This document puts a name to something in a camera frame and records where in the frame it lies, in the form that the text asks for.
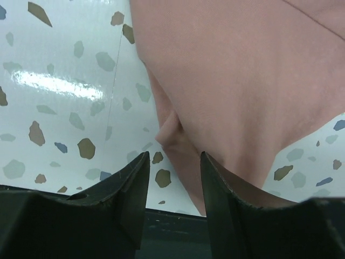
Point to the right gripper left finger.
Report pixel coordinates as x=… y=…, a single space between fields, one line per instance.
x=102 y=221

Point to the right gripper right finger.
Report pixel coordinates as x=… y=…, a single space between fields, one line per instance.
x=247 y=222

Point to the pink printed t-shirt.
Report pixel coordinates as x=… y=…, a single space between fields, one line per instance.
x=240 y=80

